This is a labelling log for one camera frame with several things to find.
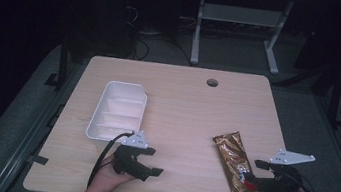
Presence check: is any person's left hand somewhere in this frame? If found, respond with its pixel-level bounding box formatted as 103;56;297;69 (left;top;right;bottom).
89;151;140;192

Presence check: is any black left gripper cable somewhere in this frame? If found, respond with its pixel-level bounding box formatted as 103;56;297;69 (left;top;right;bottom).
86;127;136;192

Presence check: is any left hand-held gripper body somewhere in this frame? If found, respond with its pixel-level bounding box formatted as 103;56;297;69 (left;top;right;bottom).
110;127;151;179

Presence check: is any round table cable hole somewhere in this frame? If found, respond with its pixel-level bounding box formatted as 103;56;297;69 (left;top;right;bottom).
205;77;220;90

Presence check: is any black tape strip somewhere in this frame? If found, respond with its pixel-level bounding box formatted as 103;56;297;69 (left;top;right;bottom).
27;153;50;167

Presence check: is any tangle of floor cables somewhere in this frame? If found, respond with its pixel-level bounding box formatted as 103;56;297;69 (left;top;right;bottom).
117;3;199;68

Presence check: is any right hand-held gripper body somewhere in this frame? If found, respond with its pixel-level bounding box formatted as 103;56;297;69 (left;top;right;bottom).
264;147;317;192

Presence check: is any white metal desk frame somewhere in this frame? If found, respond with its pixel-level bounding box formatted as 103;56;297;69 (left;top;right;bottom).
188;0;295;78

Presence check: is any gold foil snack packet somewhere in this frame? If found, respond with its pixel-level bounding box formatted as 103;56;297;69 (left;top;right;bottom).
205;127;267;192

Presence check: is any white divided plastic tray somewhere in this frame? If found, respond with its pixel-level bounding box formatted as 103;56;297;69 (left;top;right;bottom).
84;77;151;147

